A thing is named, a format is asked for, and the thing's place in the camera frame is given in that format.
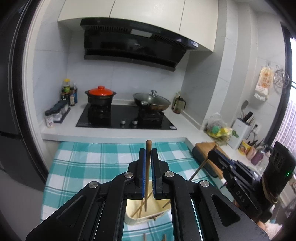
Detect wok with glass lid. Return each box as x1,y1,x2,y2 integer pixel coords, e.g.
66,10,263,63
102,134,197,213
133,90,171,112

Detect dark refrigerator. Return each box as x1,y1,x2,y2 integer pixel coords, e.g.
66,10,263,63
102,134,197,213
1,1,48,191

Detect hanging noodle bag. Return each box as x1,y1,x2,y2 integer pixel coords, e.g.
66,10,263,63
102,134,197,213
254,65,273,101

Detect hanging wire rack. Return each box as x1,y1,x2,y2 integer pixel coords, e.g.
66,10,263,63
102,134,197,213
273,65,290,91

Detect window frame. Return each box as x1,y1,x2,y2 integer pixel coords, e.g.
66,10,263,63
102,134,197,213
264,24,292,146

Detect glass teapot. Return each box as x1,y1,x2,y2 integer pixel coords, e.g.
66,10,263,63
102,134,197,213
171,91,186,114

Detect yellow printed mug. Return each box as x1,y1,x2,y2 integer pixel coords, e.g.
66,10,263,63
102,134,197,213
238,139,251,155

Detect purple bottle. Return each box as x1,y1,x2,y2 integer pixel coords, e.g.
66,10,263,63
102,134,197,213
251,148,265,166

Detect black tray under board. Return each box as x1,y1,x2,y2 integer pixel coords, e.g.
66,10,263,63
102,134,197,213
190,147,218,180

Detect cream utensil holder box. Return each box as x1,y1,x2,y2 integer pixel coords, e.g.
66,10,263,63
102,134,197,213
125,178,171,225

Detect teal plaid tablecloth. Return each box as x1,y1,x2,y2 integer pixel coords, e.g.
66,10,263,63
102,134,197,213
41,142,225,240

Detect white upper cabinets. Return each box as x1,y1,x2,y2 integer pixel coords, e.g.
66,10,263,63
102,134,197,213
58,0,218,51

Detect spice jar rack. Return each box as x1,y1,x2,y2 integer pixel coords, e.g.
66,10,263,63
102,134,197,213
44,100,71,128

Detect wooden cutting board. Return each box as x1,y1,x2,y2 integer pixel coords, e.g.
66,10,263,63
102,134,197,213
192,142,223,179

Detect sauce bottles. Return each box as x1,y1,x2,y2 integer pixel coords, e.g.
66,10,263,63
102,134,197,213
61,78,78,106

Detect bag of sponges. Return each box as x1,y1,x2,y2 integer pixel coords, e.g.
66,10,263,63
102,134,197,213
204,113,239,146

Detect black range hood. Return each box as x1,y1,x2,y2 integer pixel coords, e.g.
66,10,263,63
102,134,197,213
80,18,198,71

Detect white knife block holder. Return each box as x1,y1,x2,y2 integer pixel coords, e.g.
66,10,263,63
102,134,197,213
227,99,255,150

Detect black gas cooktop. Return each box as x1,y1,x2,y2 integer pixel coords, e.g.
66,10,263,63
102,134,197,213
76,104,177,130

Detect black pot orange lid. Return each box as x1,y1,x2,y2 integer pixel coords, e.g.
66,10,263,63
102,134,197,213
85,86,116,106

